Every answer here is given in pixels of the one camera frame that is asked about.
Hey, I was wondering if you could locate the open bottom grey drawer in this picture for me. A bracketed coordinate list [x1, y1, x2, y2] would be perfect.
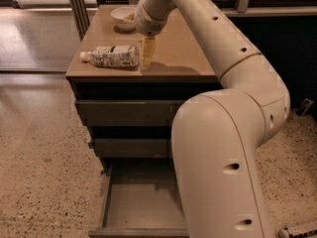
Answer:
[88, 163, 189, 238]

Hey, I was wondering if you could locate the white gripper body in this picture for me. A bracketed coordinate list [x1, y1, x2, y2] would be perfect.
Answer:
[135, 0, 176, 36]

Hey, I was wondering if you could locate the white power strip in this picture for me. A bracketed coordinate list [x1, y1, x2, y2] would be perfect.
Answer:
[278, 220, 317, 238]

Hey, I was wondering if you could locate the middle grey drawer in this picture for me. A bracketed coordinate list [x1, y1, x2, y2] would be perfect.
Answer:
[91, 139, 172, 158]

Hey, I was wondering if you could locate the clear plastic bottle blue label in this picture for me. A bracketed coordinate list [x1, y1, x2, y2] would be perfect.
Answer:
[80, 45, 140, 67]

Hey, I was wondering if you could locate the brown drawer cabinet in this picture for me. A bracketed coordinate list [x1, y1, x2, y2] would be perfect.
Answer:
[66, 6, 220, 169]

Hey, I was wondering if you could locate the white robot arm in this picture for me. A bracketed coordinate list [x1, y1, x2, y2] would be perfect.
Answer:
[135, 0, 290, 238]

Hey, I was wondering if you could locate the top grey drawer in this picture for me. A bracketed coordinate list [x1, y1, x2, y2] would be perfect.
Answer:
[75, 100, 182, 127]

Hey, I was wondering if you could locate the small dark floor object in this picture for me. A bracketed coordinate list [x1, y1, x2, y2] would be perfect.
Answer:
[300, 98, 314, 116]

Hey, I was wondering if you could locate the white ceramic bowl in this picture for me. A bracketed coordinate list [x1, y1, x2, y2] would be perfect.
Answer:
[111, 7, 136, 33]

